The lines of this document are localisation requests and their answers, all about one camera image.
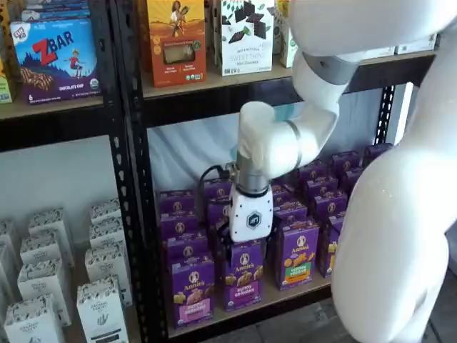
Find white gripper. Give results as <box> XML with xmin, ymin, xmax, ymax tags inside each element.
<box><xmin>215</xmin><ymin>184</ymin><xmax>278</xmax><ymax>267</ymax></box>

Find purple Annie's green patch box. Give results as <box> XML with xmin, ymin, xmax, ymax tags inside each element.
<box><xmin>271</xmin><ymin>185</ymin><xmax>296</xmax><ymax>212</ymax></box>
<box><xmin>276</xmin><ymin>219</ymin><xmax>321</xmax><ymax>292</ymax></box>
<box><xmin>273</xmin><ymin>199</ymin><xmax>308</xmax><ymax>229</ymax></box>

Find purple Annie's brown patch box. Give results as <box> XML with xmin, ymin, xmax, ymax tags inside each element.
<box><xmin>330</xmin><ymin>150</ymin><xmax>361</xmax><ymax>176</ymax></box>
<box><xmin>342</xmin><ymin>167</ymin><xmax>365</xmax><ymax>194</ymax></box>

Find white Organic Pantry box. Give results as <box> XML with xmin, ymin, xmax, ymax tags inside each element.
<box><xmin>0</xmin><ymin>242</ymin><xmax>21</xmax><ymax>304</ymax></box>
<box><xmin>0</xmin><ymin>218</ymin><xmax>18</xmax><ymax>251</ymax></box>
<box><xmin>88</xmin><ymin>219</ymin><xmax>126</xmax><ymax>251</ymax></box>
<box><xmin>89</xmin><ymin>199</ymin><xmax>123</xmax><ymax>226</ymax></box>
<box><xmin>76</xmin><ymin>274</ymin><xmax>129</xmax><ymax>343</ymax></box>
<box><xmin>4</xmin><ymin>294</ymin><xmax>67</xmax><ymax>343</ymax></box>
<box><xmin>19</xmin><ymin>230</ymin><xmax>75</xmax><ymax>269</ymax></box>
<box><xmin>27</xmin><ymin>208</ymin><xmax>71</xmax><ymax>240</ymax></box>
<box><xmin>84</xmin><ymin>242</ymin><xmax>132</xmax><ymax>307</ymax></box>
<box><xmin>16</xmin><ymin>259</ymin><xmax>72</xmax><ymax>327</ymax></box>

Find purple Annie's snack box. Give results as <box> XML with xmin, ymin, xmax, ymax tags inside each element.
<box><xmin>363</xmin><ymin>142</ymin><xmax>393</xmax><ymax>165</ymax></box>

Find Simple Mills sweet thins box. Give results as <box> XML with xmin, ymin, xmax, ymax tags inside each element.
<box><xmin>220</xmin><ymin>0</ymin><xmax>275</xmax><ymax>77</ymax></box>

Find Simple Mills almond bars box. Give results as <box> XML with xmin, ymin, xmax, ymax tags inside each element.
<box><xmin>274</xmin><ymin>0</ymin><xmax>298</xmax><ymax>69</ymax></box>

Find orange Revival snack box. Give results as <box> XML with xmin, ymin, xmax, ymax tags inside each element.
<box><xmin>146</xmin><ymin>0</ymin><xmax>207</xmax><ymax>89</ymax></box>

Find blue Z Bar box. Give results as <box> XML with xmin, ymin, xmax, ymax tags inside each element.
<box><xmin>9</xmin><ymin>17</ymin><xmax>101</xmax><ymax>105</ymax></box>
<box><xmin>20</xmin><ymin>0</ymin><xmax>91</xmax><ymax>21</ymax></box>

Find orange Bobo's box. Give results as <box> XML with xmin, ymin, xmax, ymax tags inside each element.
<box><xmin>0</xmin><ymin>21</ymin><xmax>14</xmax><ymax>105</ymax></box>

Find black metal rack with Annie's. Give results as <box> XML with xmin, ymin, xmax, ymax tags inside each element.
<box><xmin>110</xmin><ymin>0</ymin><xmax>457</xmax><ymax>343</ymax></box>

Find black metal rack white boxes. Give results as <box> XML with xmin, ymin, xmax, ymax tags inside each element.
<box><xmin>0</xmin><ymin>0</ymin><xmax>126</xmax><ymax>343</ymax></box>

